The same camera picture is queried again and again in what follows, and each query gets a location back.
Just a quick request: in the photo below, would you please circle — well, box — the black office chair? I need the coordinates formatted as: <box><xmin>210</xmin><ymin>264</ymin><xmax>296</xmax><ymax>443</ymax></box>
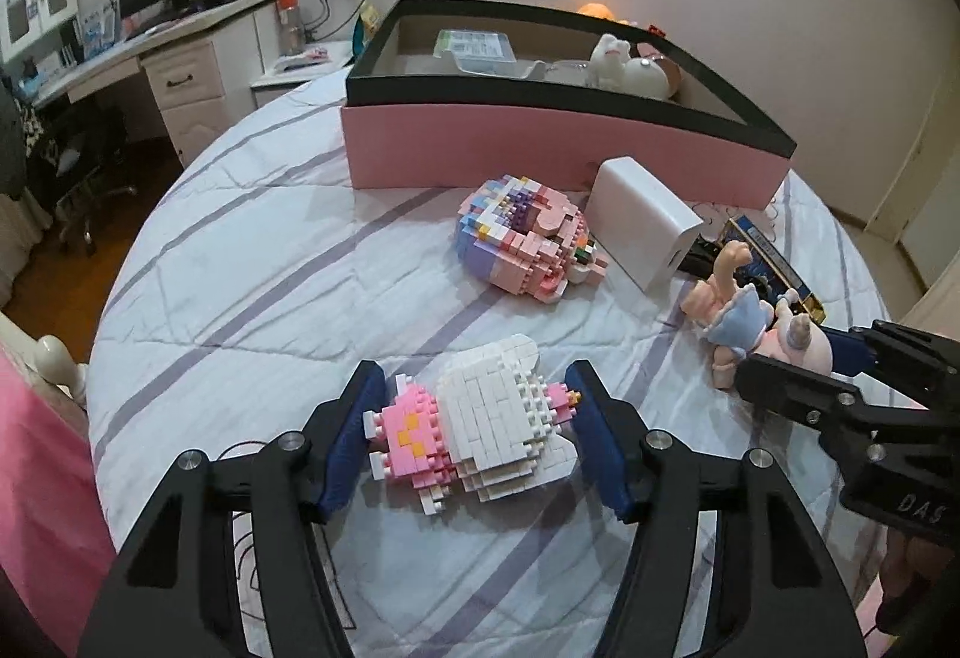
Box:
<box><xmin>22</xmin><ymin>101</ymin><xmax>141</xmax><ymax>258</ymax></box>

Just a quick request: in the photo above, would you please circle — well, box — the doll figure blue dress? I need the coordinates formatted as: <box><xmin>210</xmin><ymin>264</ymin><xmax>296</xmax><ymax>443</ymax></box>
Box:
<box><xmin>680</xmin><ymin>241</ymin><xmax>836</xmax><ymax>390</ymax></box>

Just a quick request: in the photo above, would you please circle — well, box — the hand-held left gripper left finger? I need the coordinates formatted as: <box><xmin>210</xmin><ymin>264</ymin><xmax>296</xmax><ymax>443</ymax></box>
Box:
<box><xmin>75</xmin><ymin>359</ymin><xmax>388</xmax><ymax>658</ymax></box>

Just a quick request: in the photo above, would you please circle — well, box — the small black object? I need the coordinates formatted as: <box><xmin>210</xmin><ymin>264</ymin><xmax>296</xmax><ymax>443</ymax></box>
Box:
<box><xmin>673</xmin><ymin>236</ymin><xmax>727</xmax><ymax>278</ymax></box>

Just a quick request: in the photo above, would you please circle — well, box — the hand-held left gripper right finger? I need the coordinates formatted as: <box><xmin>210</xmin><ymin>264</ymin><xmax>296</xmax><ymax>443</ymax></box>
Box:
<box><xmin>564</xmin><ymin>359</ymin><xmax>863</xmax><ymax>658</ymax></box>

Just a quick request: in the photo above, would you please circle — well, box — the white pink block toy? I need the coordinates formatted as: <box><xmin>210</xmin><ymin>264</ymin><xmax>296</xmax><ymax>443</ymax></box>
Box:
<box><xmin>363</xmin><ymin>333</ymin><xmax>584</xmax><ymax>517</ymax></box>

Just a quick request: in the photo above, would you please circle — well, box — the blue card box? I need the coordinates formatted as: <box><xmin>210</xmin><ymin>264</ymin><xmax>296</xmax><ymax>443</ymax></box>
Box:
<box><xmin>721</xmin><ymin>217</ymin><xmax>827</xmax><ymax>327</ymax></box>

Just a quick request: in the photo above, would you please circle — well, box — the white door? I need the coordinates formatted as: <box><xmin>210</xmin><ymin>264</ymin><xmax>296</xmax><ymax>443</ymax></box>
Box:
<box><xmin>862</xmin><ymin>95</ymin><xmax>960</xmax><ymax>291</ymax></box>

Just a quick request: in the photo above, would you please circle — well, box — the clear glass bottle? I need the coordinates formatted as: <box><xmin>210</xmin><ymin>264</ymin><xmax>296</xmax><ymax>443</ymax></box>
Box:
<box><xmin>536</xmin><ymin>59</ymin><xmax>595</xmax><ymax>86</ymax></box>

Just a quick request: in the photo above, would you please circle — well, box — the water bottle orange cap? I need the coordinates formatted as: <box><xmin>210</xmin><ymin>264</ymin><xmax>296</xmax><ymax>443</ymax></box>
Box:
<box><xmin>274</xmin><ymin>0</ymin><xmax>307</xmax><ymax>56</ymax></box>

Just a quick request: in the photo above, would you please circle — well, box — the white desk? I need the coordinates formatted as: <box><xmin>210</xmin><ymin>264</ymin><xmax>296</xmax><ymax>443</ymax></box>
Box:
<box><xmin>30</xmin><ymin>0</ymin><xmax>284</xmax><ymax>173</ymax></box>

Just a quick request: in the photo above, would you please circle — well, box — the clear plastic box green label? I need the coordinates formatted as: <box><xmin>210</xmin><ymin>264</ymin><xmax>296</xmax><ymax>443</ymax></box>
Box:
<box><xmin>435</xmin><ymin>28</ymin><xmax>520</xmax><ymax>75</ymax></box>

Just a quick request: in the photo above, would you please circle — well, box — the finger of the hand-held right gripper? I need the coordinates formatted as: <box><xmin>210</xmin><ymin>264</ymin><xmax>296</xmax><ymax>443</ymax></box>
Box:
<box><xmin>820</xmin><ymin>319</ymin><xmax>960</xmax><ymax>408</ymax></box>
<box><xmin>738</xmin><ymin>353</ymin><xmax>865</xmax><ymax>450</ymax></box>

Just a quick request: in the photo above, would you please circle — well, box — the white bedside cabinet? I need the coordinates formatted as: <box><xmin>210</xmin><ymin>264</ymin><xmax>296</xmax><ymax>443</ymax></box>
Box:
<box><xmin>250</xmin><ymin>37</ymin><xmax>362</xmax><ymax>113</ymax></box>

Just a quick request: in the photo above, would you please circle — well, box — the white elephant figurine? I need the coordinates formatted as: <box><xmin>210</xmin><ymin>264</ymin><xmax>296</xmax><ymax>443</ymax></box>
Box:
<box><xmin>589</xmin><ymin>32</ymin><xmax>640</xmax><ymax>89</ymax></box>

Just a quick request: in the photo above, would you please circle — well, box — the pink storage box black rim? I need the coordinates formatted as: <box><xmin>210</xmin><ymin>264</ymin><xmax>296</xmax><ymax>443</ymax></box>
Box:
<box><xmin>341</xmin><ymin>0</ymin><xmax>797</xmax><ymax>210</ymax></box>

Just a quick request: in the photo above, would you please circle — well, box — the pink purple block toy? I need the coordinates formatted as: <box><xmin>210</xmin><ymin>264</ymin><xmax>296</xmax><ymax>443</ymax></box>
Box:
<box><xmin>451</xmin><ymin>175</ymin><xmax>610</xmax><ymax>306</ymax></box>

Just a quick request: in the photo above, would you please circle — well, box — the white charger block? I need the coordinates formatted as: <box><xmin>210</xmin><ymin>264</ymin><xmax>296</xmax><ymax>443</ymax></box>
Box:
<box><xmin>584</xmin><ymin>155</ymin><xmax>705</xmax><ymax>294</ymax></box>

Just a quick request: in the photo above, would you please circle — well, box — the pink blanket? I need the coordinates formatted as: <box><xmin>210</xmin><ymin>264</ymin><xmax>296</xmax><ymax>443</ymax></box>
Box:
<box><xmin>0</xmin><ymin>350</ymin><xmax>117</xmax><ymax>658</ymax></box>

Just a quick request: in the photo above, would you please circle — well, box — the black patterned jacket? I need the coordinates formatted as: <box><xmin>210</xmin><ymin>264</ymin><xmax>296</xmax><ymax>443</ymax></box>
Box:
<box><xmin>0</xmin><ymin>76</ymin><xmax>32</xmax><ymax>198</ymax></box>

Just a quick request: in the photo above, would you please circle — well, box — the white bed frame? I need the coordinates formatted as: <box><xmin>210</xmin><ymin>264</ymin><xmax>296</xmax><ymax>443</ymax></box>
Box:
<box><xmin>0</xmin><ymin>309</ymin><xmax>92</xmax><ymax>419</ymax></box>

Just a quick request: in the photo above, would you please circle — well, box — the person's right hand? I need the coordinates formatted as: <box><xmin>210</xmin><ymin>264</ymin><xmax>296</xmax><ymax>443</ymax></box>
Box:
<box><xmin>876</xmin><ymin>529</ymin><xmax>944</xmax><ymax>638</ymax></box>

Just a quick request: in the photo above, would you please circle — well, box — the rose gold cylinder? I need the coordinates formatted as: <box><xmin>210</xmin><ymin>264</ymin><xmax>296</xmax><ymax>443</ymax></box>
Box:
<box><xmin>637</xmin><ymin>46</ymin><xmax>683</xmax><ymax>100</ymax></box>

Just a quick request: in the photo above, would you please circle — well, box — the colourful snack bag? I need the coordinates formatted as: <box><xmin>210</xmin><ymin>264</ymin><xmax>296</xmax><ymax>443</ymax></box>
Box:
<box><xmin>351</xmin><ymin>1</ymin><xmax>381</xmax><ymax>57</ymax></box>

